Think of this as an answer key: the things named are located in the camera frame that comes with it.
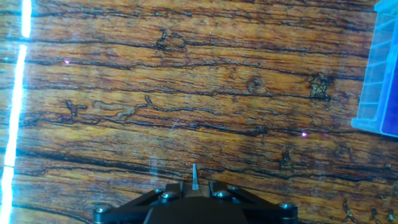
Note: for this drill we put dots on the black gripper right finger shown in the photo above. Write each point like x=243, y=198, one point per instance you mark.
x=261, y=209

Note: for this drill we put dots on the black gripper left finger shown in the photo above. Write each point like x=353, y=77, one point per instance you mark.
x=133, y=207

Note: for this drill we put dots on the small clear pipette tip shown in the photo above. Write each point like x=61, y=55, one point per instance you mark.
x=195, y=179

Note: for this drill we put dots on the purple pipette tip box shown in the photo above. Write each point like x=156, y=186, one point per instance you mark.
x=377, y=77

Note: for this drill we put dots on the brown wood grain board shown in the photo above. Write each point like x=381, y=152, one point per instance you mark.
x=186, y=93

